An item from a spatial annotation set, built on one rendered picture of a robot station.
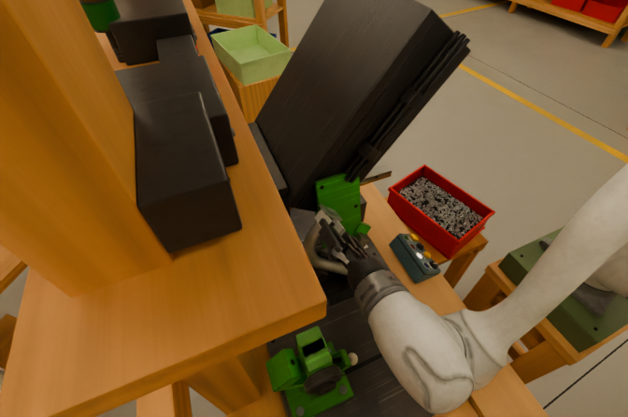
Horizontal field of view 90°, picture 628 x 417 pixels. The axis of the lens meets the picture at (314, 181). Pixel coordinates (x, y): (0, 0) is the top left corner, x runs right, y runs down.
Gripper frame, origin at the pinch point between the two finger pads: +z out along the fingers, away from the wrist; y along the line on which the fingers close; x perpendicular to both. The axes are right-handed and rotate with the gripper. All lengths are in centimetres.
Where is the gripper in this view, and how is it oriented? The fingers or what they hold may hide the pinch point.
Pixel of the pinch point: (329, 223)
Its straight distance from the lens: 76.4
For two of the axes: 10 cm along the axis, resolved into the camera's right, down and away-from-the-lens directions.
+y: -7.3, -4.0, -5.5
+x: -5.8, 7.9, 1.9
